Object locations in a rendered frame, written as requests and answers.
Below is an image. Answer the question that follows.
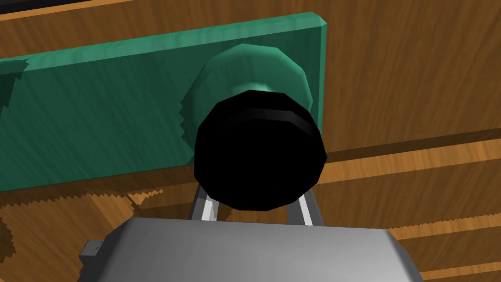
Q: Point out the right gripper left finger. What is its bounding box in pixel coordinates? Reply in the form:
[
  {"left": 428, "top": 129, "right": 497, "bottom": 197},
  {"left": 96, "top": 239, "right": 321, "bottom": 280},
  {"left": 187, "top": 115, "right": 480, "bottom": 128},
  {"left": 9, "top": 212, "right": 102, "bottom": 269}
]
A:
[{"left": 188, "top": 184, "right": 219, "bottom": 222}]

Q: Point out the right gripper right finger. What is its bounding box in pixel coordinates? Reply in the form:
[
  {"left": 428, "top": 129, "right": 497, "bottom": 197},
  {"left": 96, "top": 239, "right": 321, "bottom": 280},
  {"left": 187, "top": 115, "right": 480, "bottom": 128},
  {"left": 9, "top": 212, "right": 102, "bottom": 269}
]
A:
[{"left": 286, "top": 188, "right": 325, "bottom": 227}]

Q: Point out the black and green door knob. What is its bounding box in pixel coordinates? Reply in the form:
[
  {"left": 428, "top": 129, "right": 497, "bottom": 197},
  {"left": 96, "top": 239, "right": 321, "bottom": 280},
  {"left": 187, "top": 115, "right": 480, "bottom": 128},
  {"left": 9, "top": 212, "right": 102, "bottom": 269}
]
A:
[{"left": 179, "top": 43, "right": 328, "bottom": 212}]

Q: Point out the green knob plate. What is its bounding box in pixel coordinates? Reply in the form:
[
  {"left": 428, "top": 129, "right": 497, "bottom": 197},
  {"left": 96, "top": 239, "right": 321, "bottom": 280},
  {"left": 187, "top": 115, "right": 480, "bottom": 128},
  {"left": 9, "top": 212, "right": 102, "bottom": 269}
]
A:
[{"left": 0, "top": 11, "right": 328, "bottom": 193}]

